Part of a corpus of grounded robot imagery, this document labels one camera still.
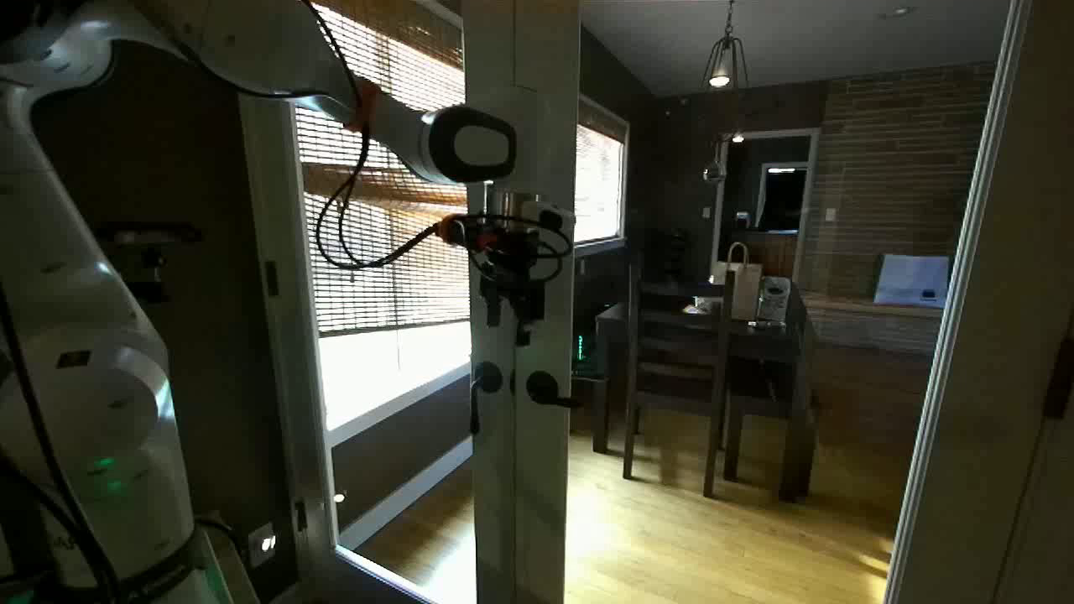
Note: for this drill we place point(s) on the dark door hinge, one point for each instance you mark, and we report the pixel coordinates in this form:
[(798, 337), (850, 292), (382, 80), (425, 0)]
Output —
[(1059, 379)]

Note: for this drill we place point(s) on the dark wooden dining table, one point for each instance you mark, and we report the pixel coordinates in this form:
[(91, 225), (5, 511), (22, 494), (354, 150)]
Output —
[(759, 337)]

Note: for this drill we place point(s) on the stone ledge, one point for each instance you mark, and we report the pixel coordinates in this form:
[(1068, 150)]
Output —
[(859, 323)]

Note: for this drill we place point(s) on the white framed wall opening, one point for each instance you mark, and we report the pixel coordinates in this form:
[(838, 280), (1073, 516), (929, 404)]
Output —
[(783, 198)]

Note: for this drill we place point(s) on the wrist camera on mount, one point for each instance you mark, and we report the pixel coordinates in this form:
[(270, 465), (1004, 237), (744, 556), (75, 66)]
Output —
[(524, 250)]

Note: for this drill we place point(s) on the white glass french door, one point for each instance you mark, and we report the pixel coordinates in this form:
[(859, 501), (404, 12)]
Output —
[(288, 358), (552, 503)]

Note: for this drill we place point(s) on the small white bowl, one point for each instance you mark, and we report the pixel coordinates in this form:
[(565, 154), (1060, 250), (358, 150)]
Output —
[(701, 304)]

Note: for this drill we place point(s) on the brown paper bag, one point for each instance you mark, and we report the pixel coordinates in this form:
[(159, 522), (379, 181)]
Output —
[(744, 285)]

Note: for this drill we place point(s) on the white box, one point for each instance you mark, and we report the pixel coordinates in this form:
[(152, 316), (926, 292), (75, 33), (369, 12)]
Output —
[(909, 280)]

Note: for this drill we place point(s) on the white switch plate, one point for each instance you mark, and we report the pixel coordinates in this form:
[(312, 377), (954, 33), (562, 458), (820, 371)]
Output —
[(831, 214)]

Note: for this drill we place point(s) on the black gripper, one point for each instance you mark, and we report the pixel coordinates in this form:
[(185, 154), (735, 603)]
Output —
[(513, 296)]

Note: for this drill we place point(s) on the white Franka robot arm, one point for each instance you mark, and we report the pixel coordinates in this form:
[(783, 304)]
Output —
[(88, 371)]

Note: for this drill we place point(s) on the dark wall bracket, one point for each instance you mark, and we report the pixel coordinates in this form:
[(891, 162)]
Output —
[(145, 237)]

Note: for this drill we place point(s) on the white door jamb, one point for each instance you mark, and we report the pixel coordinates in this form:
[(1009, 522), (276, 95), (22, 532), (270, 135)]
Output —
[(961, 280)]

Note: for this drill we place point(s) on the dark wooden chair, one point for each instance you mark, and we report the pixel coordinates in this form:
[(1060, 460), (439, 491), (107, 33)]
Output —
[(672, 371)]

